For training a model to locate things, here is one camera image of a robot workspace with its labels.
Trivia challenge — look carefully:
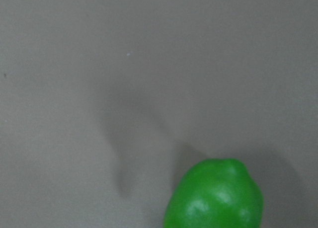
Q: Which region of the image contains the green lime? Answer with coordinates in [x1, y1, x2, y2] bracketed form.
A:
[163, 158, 263, 228]

